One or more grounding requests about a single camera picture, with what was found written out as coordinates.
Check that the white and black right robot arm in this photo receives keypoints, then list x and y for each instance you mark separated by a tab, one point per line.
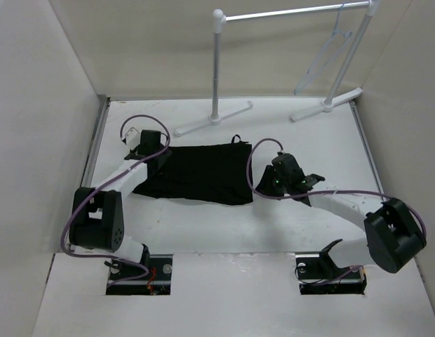
394	234

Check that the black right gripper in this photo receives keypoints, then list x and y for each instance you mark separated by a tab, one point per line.
264	183

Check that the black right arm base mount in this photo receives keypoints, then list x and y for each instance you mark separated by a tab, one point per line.
317	274

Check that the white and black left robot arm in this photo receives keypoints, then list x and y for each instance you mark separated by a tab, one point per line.
97	222

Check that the white metal clothes rack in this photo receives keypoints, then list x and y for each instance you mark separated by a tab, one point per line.
265	52

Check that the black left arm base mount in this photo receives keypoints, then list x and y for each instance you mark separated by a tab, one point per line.
125	280

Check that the pale blue clothes hanger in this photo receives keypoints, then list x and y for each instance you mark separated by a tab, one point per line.
329	52

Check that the black trousers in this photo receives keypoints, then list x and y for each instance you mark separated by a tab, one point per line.
212	173

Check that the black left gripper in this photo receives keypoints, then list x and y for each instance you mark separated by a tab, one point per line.
162	159

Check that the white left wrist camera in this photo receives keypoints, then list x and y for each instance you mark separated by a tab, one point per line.
132	137

